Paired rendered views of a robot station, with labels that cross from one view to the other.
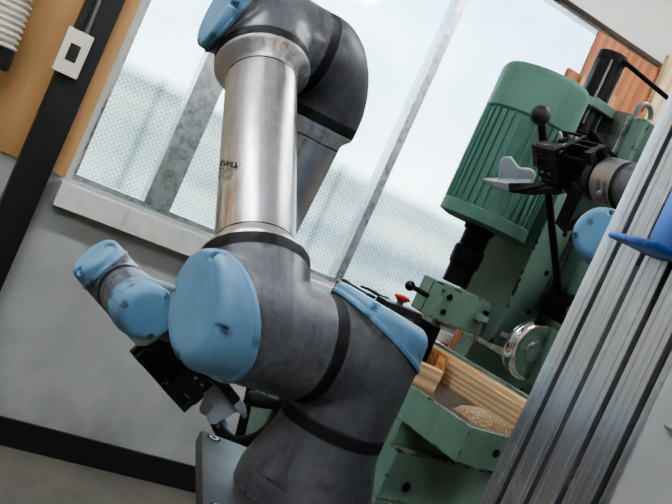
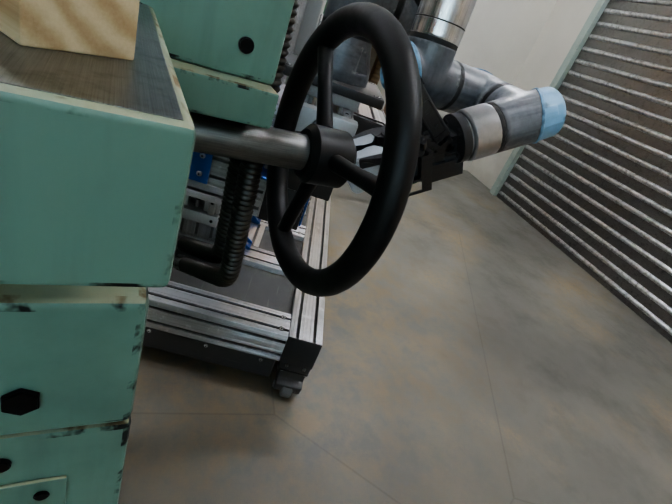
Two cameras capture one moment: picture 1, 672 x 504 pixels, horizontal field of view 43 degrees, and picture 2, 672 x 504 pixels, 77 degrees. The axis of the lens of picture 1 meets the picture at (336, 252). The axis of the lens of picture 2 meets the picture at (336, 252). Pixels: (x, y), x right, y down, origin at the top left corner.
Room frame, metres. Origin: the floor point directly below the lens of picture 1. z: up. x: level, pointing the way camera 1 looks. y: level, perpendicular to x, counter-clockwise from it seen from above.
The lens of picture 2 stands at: (1.89, 0.10, 0.94)
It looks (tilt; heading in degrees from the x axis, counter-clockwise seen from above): 28 degrees down; 181
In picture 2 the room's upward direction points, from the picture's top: 22 degrees clockwise
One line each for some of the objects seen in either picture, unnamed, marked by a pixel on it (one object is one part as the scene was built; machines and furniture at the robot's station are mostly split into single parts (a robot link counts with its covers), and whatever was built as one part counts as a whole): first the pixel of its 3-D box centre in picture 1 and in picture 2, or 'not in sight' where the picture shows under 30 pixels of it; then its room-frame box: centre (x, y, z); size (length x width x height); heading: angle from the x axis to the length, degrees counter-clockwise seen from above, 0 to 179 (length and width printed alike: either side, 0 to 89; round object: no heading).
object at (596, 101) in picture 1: (597, 95); not in sight; (1.74, -0.35, 1.54); 0.08 x 0.08 x 0.17; 35
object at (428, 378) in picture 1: (426, 376); not in sight; (1.44, -0.23, 0.92); 0.04 x 0.04 x 0.04; 85
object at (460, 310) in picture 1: (451, 309); not in sight; (1.67, -0.25, 1.03); 0.14 x 0.07 x 0.09; 125
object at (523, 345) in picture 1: (528, 349); not in sight; (1.64, -0.41, 1.02); 0.12 x 0.03 x 0.12; 125
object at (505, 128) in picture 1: (513, 153); not in sight; (1.66, -0.23, 1.35); 0.18 x 0.18 x 0.31
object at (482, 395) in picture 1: (469, 387); not in sight; (1.54, -0.32, 0.92); 0.56 x 0.02 x 0.04; 35
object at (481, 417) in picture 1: (485, 416); not in sight; (1.38, -0.33, 0.91); 0.10 x 0.07 x 0.02; 125
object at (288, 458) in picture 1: (317, 458); (341, 50); (0.90, -0.07, 0.87); 0.15 x 0.15 x 0.10
